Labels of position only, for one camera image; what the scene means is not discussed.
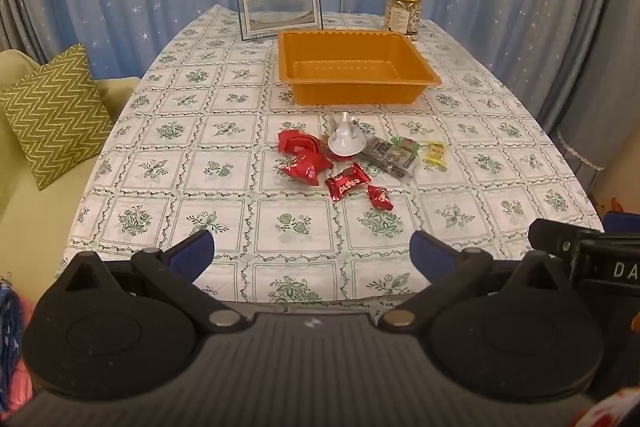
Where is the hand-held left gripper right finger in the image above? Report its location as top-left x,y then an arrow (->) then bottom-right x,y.
372,231 -> 569,334

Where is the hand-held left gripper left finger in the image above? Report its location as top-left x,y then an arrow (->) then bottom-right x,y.
52,229 -> 251,336

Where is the floral checked tablecloth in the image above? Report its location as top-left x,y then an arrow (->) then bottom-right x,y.
55,4 -> 608,308

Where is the green zigzag cushion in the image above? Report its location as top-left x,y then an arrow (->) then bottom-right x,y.
0,43 -> 114,191

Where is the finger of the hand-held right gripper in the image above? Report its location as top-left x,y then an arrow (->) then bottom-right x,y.
528,218 -> 583,260

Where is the person's red floral clothing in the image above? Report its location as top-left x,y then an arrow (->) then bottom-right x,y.
570,384 -> 640,427

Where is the red white-label candy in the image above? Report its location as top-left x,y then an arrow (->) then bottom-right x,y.
325,162 -> 372,204

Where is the small red candy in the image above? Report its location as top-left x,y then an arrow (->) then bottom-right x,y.
366,184 -> 394,212

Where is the yellow-green sofa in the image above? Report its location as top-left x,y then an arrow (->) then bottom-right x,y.
0,49 -> 142,308

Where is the gold-lidded jar of nuts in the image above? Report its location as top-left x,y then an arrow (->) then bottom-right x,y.
384,0 -> 424,38

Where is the yellow candy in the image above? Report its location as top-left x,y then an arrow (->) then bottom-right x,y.
421,141 -> 449,171

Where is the white snack packet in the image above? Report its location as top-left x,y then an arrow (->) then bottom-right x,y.
327,111 -> 367,158

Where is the blue patterned cloth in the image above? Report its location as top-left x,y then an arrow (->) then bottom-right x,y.
0,279 -> 33,415

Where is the orange plastic tray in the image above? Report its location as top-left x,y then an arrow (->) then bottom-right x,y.
277,29 -> 442,106

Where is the glass picture frame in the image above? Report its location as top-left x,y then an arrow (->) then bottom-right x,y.
235,0 -> 325,42

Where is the large red snack packet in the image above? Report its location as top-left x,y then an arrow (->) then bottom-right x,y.
281,151 -> 335,186

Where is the crinkled red snack packet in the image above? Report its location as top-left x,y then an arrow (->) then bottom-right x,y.
277,129 -> 323,158

